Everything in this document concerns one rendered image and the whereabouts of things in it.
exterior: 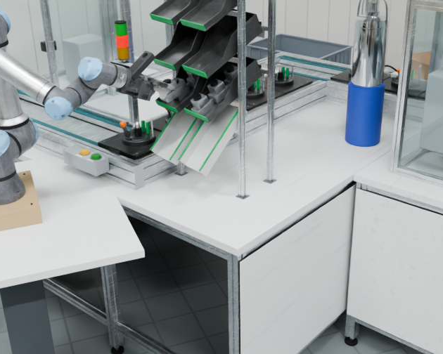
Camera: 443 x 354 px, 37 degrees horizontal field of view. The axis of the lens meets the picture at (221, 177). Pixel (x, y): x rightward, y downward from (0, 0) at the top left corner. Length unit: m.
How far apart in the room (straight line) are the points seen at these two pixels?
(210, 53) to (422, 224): 1.04
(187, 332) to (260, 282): 0.91
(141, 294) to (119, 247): 1.26
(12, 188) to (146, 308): 1.19
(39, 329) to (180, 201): 0.76
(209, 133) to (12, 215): 0.76
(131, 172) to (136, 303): 1.02
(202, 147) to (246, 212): 0.29
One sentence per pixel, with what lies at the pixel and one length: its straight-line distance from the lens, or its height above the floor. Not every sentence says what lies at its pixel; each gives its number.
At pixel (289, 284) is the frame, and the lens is 2.54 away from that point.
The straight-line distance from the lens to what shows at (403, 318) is 2.90.
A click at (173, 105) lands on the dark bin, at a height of 1.20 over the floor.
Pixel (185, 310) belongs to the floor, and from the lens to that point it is 3.33.
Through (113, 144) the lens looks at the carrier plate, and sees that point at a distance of 2.73.
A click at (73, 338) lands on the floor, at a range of 3.25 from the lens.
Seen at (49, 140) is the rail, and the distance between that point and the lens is 2.95.
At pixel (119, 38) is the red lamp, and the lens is 2.83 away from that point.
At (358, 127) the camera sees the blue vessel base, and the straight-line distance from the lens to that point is 2.93.
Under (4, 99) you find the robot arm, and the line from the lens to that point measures 2.44.
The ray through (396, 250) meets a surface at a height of 0.58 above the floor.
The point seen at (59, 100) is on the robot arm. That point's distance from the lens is 2.13.
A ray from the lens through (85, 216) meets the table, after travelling 2.43.
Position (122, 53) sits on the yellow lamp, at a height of 1.29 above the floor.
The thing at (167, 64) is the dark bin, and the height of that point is 1.37.
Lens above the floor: 2.01
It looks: 26 degrees down
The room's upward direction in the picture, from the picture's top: 1 degrees counter-clockwise
